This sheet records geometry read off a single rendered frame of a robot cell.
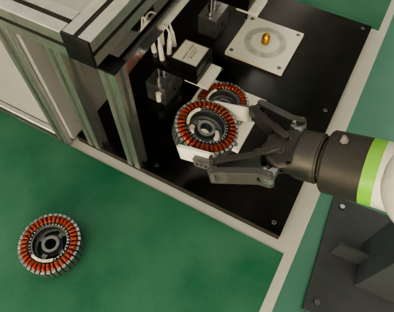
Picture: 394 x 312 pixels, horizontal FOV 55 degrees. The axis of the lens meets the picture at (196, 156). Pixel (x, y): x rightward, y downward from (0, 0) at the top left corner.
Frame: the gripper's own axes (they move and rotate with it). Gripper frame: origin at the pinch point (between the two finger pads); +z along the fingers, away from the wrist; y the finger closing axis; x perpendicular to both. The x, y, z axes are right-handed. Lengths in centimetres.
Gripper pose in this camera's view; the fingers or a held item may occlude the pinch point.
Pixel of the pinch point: (206, 130)
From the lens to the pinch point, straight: 65.2
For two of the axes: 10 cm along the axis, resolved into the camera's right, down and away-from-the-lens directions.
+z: -8.2, -2.4, 5.1
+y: 5.2, -6.7, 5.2
